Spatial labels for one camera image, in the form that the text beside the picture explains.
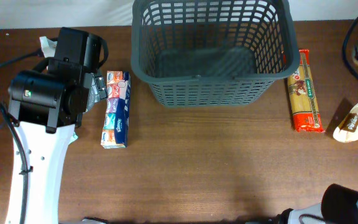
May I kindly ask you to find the spaghetti pasta package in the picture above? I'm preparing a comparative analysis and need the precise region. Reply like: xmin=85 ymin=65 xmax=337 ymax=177
xmin=287 ymin=49 xmax=324 ymax=133

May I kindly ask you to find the grey plastic mesh basket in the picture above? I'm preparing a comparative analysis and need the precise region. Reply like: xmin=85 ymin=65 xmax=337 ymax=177
xmin=131 ymin=0 xmax=300 ymax=108

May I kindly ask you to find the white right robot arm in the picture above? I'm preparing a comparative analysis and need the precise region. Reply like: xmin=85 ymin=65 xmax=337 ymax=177
xmin=268 ymin=49 xmax=358 ymax=223

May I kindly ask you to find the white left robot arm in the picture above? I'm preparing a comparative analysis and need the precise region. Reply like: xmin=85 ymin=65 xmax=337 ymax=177
xmin=1 ymin=27 xmax=109 ymax=223

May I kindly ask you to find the teal tissue pocket pack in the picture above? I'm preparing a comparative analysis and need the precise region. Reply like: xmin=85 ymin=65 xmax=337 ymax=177
xmin=69 ymin=133 xmax=78 ymax=144

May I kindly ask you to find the Kleenex tissue multipack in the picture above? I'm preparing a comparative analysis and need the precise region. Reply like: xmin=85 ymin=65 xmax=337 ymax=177
xmin=101 ymin=71 xmax=131 ymax=149

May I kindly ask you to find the beige crumpled snack bag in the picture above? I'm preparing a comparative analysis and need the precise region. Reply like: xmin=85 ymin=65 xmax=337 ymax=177
xmin=332 ymin=102 xmax=358 ymax=143

